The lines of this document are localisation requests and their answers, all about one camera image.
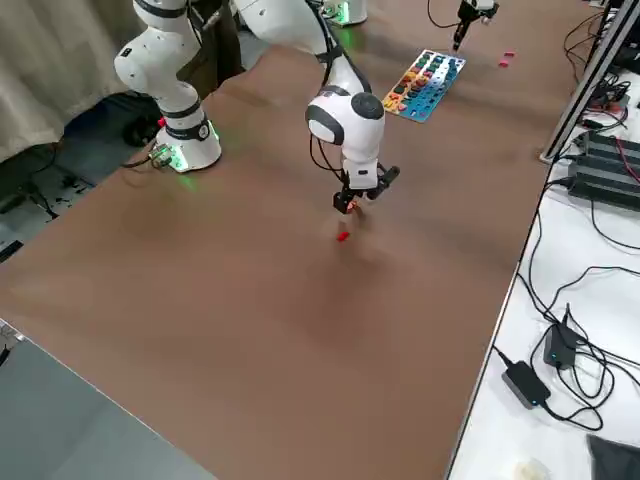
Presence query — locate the blue wooden toy board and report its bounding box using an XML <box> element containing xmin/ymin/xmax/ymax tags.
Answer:
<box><xmin>380</xmin><ymin>48</ymin><xmax>468</xmax><ymax>124</ymax></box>

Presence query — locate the black ribbed power supply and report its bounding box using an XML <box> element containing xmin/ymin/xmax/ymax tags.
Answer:
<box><xmin>582</xmin><ymin>130</ymin><xmax>640</xmax><ymax>166</ymax></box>
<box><xmin>567</xmin><ymin>158</ymin><xmax>640</xmax><ymax>211</ymax></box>

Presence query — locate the black power adapter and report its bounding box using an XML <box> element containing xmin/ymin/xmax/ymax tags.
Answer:
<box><xmin>543</xmin><ymin>302</ymin><xmax>585</xmax><ymax>371</ymax></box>
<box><xmin>501</xmin><ymin>360</ymin><xmax>552</xmax><ymax>411</ymax></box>

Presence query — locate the white side desk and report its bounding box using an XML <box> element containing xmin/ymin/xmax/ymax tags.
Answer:
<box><xmin>447</xmin><ymin>0</ymin><xmax>640</xmax><ymax>480</ymax></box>

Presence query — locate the white tape roll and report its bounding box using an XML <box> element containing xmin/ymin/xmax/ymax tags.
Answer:
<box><xmin>514</xmin><ymin>457</ymin><xmax>551</xmax><ymax>480</ymax></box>

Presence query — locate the beige curtain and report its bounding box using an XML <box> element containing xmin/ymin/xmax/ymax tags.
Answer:
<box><xmin>0</xmin><ymin>0</ymin><xmax>151</xmax><ymax>164</ymax></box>

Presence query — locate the dark grey pouch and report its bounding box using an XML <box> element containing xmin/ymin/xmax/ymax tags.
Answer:
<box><xmin>585</xmin><ymin>433</ymin><xmax>640</xmax><ymax>480</ymax></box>

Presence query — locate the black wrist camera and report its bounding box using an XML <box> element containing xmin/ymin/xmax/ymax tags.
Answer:
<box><xmin>368</xmin><ymin>164</ymin><xmax>401</xmax><ymax>202</ymax></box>

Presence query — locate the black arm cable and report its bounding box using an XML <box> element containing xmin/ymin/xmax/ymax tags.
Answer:
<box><xmin>427</xmin><ymin>0</ymin><xmax>464</xmax><ymax>30</ymax></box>
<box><xmin>307</xmin><ymin>0</ymin><xmax>375</xmax><ymax>187</ymax></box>

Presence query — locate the silver aluminium frame post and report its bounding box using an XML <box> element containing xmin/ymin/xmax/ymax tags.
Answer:
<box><xmin>538</xmin><ymin>0</ymin><xmax>640</xmax><ymax>164</ymax></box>

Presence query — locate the black adapter cable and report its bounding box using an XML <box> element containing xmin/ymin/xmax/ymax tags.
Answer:
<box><xmin>492</xmin><ymin>347</ymin><xmax>616</xmax><ymax>434</ymax></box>

